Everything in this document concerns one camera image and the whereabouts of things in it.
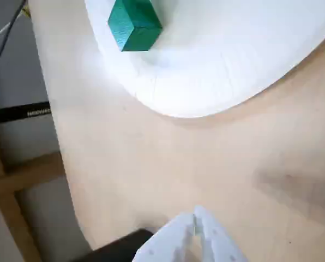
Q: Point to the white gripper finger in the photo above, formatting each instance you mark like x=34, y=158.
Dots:
x=168, y=240
x=217, y=243

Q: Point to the green cube block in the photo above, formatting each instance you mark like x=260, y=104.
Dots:
x=135, y=27

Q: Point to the white paper plate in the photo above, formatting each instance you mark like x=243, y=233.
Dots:
x=206, y=68

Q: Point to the black bar with white text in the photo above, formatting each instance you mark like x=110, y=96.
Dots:
x=15, y=113

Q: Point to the wooden frame furniture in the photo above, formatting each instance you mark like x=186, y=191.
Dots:
x=34, y=172

